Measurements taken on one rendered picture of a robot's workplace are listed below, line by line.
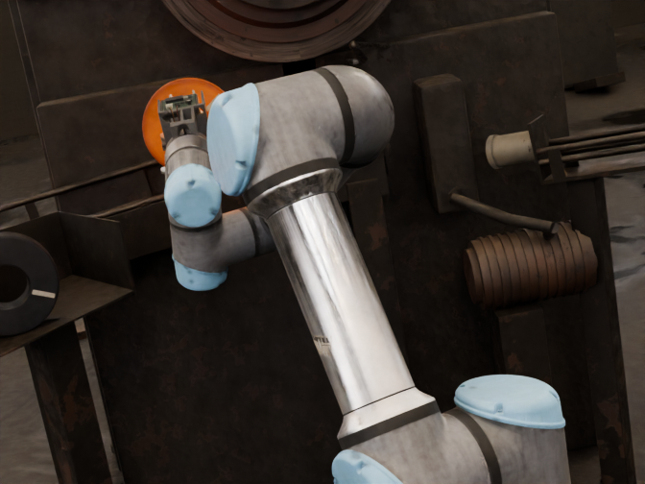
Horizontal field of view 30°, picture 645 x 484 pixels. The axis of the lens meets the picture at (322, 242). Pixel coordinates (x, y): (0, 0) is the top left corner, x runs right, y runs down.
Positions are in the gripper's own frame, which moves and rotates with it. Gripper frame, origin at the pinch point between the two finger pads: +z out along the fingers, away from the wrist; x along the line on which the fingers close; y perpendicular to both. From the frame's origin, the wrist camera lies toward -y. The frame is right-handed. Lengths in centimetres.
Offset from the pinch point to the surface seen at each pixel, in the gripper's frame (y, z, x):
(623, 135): -15, -10, -69
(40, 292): -12.8, -24.5, 26.0
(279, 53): 1.4, 14.9, -16.9
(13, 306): -13.6, -25.5, 30.2
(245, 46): 3.6, 15.5, -11.3
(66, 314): -18.4, -22.9, 23.7
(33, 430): -104, 65, 60
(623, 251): -121, 116, -110
